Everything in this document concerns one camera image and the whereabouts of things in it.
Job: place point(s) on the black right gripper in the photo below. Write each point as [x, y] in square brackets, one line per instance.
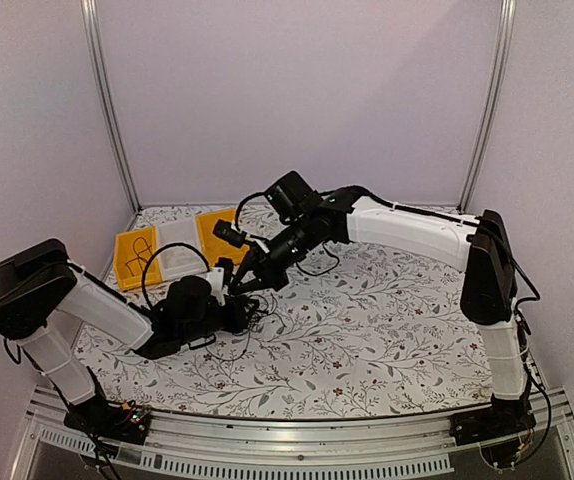
[267, 275]

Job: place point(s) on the left yellow plastic bin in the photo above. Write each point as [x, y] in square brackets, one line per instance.
[132, 251]

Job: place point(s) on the floral table cloth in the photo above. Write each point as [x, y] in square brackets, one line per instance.
[365, 330]

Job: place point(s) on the aluminium corner post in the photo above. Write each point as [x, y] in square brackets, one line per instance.
[498, 68]
[99, 69]

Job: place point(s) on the aluminium front rail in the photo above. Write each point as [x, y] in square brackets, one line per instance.
[185, 446]

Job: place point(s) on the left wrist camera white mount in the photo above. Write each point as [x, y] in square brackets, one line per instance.
[219, 277]

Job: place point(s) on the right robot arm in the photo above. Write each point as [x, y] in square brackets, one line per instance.
[477, 246]

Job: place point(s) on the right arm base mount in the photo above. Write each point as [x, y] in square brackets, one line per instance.
[508, 424]

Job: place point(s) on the right aluminium corner post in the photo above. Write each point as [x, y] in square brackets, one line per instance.
[498, 68]

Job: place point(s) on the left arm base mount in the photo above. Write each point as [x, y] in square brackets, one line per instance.
[127, 422]

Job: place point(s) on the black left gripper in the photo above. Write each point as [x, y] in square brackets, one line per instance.
[236, 322]

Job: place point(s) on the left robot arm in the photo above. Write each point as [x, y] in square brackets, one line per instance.
[41, 281]

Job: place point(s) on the white translucent plastic bin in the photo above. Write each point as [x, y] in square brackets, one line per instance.
[177, 262]

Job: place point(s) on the back aluminium floor rail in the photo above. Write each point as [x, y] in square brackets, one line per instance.
[306, 203]

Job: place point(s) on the left aluminium corner post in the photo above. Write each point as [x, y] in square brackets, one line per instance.
[99, 69]

